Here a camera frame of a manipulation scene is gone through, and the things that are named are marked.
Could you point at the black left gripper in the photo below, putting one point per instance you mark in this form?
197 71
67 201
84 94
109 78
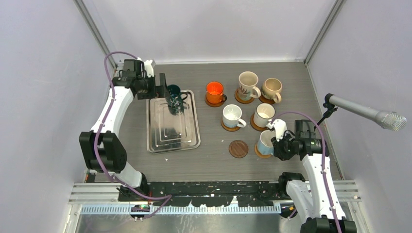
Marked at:
153 93

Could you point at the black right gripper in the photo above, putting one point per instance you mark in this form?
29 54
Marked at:
278 150

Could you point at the dark green mug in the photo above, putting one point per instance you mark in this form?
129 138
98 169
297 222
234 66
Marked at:
176 97

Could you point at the light blue mug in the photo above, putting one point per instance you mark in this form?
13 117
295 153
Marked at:
264 144

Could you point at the light wooden coaster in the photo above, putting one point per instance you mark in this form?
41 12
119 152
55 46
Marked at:
259 154

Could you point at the white mug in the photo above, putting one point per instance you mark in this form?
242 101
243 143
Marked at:
263 114

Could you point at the ringed wooden coaster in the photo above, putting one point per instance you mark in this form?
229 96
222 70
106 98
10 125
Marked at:
238 99
254 126
213 104
228 128
265 100

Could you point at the orange translucent cup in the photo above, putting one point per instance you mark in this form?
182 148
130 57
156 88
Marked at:
214 92

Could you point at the cream mug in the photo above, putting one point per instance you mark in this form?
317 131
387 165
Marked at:
271 90

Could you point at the dark walnut coaster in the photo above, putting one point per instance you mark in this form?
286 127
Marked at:
238 149

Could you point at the small white cup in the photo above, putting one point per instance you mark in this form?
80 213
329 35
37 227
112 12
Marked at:
232 116

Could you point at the beige tall mug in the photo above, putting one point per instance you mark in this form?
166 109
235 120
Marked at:
248 86

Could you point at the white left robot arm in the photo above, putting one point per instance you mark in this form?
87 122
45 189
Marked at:
102 150

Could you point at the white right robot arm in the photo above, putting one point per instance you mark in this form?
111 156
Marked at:
315 199

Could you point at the black microphone tripod stand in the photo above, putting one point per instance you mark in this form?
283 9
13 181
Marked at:
330 109

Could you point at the metal tray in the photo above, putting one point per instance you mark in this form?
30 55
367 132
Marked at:
169 129

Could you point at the grey microphone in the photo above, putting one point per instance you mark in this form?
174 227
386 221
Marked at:
385 119

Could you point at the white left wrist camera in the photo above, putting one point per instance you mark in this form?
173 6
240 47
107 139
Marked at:
148 68

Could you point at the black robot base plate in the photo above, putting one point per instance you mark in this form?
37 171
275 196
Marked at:
210 194

